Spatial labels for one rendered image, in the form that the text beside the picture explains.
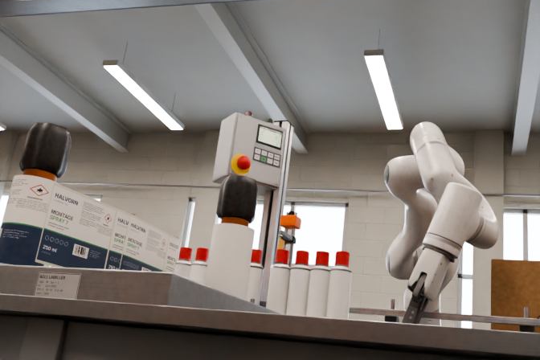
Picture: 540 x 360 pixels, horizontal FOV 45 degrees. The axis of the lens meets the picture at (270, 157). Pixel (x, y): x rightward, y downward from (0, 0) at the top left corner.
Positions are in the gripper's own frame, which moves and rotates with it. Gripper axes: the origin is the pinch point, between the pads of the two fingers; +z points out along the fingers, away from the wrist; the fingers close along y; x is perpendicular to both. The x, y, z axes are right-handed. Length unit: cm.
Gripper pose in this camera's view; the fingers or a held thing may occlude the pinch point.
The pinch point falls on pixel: (412, 317)
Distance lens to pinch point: 151.7
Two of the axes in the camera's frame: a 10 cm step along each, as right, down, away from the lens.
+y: -4.1, -3.5, -8.4
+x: 8.1, 2.9, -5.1
